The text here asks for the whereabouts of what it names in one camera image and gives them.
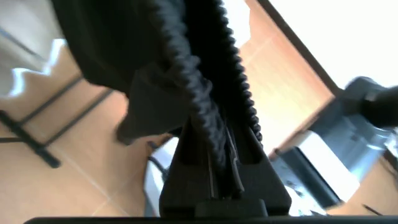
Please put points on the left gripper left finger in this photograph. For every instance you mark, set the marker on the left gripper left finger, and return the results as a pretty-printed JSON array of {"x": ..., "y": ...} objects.
[{"x": 183, "y": 186}]

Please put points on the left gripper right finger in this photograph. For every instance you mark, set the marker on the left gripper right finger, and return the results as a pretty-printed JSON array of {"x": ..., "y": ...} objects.
[{"x": 264, "y": 186}]

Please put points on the black shorts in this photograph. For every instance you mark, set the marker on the black shorts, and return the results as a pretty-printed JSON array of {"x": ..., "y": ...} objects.
[{"x": 124, "y": 46}]

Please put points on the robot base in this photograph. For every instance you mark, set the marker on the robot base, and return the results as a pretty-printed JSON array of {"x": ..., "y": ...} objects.
[{"x": 335, "y": 140}]

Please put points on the black clothes rack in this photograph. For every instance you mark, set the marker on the black clothes rack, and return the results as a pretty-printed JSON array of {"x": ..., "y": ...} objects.
[{"x": 34, "y": 146}]

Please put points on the beige curtain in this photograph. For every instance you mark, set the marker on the beige curtain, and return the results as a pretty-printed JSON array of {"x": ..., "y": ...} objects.
[{"x": 21, "y": 28}]

